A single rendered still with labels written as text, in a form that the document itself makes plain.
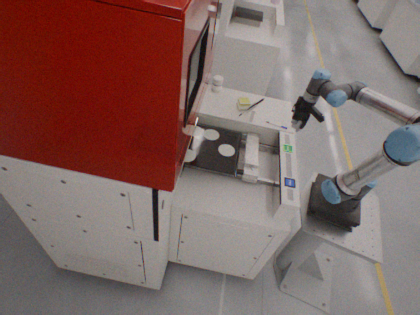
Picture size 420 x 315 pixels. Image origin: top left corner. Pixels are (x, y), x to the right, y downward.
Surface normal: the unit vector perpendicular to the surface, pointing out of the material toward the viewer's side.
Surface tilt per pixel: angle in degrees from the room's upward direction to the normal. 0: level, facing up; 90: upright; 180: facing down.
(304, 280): 0
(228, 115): 0
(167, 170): 90
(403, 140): 85
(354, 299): 0
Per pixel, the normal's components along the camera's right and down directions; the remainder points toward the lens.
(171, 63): -0.16, 0.71
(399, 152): -0.89, 0.15
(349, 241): 0.14, -0.67
